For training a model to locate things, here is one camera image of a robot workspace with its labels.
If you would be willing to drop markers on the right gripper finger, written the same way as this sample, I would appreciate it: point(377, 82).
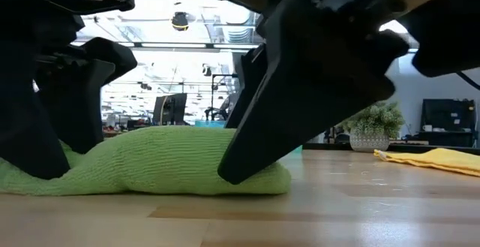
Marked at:
point(300, 89)
point(251, 78)

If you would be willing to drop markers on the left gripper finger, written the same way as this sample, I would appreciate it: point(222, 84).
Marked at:
point(26, 127)
point(75, 108)

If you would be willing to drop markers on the green microfiber towel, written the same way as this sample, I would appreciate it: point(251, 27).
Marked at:
point(168, 160)

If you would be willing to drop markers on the teal translucent plastic basket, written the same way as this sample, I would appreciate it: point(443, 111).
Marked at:
point(210, 124)

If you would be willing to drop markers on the yellow microfiber towel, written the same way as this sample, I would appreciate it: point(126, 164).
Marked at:
point(442, 160)

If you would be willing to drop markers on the black storage cabinet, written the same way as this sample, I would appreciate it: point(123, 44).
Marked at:
point(450, 115)

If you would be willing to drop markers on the artificial green potted plant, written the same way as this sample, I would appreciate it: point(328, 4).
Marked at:
point(369, 140)

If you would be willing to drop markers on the black background computer monitor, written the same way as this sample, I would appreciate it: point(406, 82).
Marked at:
point(170, 108)

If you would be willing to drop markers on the white mug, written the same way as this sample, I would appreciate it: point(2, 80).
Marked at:
point(427, 128)

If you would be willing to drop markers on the black background stand frame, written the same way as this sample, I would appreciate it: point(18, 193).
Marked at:
point(225, 75)

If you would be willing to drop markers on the black overhead camera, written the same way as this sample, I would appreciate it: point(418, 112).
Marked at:
point(180, 20)

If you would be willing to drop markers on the black aluminium table frame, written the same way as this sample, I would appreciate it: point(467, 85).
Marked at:
point(412, 148)

